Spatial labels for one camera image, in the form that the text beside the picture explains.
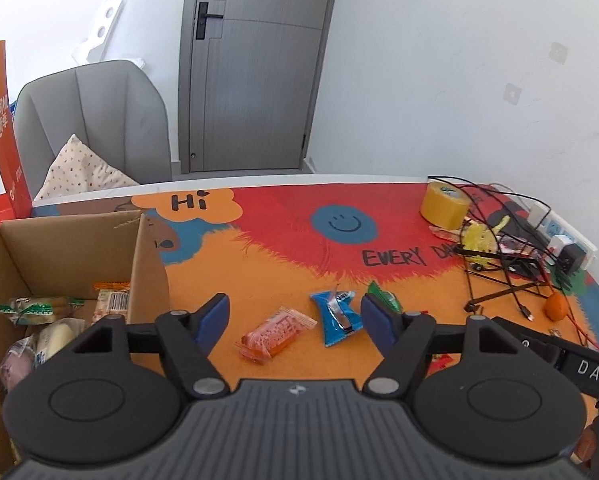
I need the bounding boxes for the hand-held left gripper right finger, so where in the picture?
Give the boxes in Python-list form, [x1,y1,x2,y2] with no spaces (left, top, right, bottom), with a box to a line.
[360,293,546,402]

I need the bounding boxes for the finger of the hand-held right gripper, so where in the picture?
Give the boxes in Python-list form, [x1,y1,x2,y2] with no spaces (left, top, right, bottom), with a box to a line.
[492,316,563,367]

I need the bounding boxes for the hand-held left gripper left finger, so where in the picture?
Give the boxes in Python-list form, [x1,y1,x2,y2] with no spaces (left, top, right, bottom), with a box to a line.
[42,292,231,402]

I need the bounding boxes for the blue snack packet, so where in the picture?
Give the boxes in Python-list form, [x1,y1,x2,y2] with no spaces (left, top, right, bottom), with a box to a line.
[309,287,365,347]

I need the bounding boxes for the long white bread packet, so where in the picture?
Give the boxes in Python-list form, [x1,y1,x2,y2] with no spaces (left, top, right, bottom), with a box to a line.
[32,316,90,363]

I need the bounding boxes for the cardboard box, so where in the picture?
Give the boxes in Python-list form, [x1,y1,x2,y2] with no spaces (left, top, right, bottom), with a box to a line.
[0,210,171,476]

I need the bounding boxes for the person's right hand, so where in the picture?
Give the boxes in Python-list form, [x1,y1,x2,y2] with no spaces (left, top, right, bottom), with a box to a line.
[578,424,599,462]

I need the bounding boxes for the green candy packet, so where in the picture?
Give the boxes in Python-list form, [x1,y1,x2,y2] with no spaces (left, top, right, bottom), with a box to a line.
[365,280,404,313]

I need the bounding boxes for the orange fruit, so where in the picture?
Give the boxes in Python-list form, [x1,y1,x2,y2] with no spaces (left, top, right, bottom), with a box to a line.
[544,292,570,321]

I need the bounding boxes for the orange cracker snack packet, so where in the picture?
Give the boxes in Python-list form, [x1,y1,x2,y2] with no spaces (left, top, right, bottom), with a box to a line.
[236,306,318,365]

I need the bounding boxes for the colourful circuit board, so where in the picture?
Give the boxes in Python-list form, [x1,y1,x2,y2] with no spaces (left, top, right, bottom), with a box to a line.
[499,245,545,262]

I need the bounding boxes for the black power adapter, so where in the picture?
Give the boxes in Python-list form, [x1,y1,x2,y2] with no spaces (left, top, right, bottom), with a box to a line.
[559,244,587,276]

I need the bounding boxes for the colourful printed table mat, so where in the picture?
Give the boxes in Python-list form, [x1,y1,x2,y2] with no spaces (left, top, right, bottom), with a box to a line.
[32,180,599,461]

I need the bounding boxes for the orange barcode snack packet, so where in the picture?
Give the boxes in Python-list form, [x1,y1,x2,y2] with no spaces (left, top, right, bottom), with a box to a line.
[90,281,132,322]

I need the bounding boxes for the white power strip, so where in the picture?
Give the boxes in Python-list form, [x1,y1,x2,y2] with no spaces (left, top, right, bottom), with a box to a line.
[527,205,597,268]

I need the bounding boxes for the yellow toy figure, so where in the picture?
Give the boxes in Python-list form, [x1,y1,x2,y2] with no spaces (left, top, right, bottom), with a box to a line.
[460,216,511,261]

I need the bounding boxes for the black case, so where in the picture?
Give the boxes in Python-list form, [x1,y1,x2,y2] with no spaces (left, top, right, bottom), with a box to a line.
[487,202,530,241]

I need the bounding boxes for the yellow tape roll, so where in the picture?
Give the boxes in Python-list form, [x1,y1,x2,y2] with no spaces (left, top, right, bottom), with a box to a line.
[420,181,471,228]

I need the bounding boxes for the green and white bread packet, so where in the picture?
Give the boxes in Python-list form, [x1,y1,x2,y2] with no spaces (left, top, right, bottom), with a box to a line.
[0,296,83,327]

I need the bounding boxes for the dotted cushion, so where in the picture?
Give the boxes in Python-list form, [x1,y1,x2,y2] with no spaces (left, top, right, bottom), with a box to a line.
[32,134,140,203]

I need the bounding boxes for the pink snack packet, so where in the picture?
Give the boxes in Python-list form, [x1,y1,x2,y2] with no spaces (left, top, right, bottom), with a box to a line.
[0,337,38,396]

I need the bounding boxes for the grey chair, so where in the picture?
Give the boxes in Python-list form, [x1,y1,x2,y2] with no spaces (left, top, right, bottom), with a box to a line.
[12,59,173,201]

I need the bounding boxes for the grey door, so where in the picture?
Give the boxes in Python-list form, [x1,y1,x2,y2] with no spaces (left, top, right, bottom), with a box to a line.
[178,0,341,175]

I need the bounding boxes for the red wire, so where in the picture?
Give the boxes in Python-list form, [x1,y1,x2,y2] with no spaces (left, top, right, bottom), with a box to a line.
[567,310,599,356]

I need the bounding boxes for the black wire stand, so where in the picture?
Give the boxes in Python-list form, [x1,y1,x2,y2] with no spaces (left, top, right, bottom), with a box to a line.
[454,242,555,313]

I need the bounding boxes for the black cables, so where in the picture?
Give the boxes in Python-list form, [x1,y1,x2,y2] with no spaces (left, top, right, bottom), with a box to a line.
[427,175,580,322]

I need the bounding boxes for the black door handle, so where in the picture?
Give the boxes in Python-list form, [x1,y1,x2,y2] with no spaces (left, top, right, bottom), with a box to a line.
[194,2,225,41]

